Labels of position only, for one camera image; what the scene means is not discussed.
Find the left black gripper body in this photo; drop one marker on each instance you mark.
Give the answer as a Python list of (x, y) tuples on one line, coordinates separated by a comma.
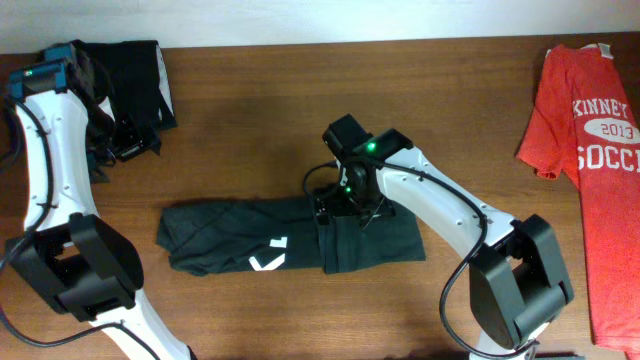
[(119, 142)]

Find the red soccer t-shirt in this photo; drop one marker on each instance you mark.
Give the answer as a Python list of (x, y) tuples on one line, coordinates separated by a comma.
[(582, 126)]

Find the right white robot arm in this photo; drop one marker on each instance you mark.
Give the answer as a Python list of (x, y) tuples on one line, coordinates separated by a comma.
[(518, 279)]

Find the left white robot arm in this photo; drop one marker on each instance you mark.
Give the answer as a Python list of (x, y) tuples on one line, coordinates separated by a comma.
[(81, 108)]

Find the dark green t-shirt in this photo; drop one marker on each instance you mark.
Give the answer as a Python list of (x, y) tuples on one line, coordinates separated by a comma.
[(228, 236)]

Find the black folded clothes stack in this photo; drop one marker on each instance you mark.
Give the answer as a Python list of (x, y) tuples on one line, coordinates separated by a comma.
[(136, 74)]

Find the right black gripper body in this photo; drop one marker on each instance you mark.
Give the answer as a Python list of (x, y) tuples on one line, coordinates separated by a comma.
[(349, 198)]

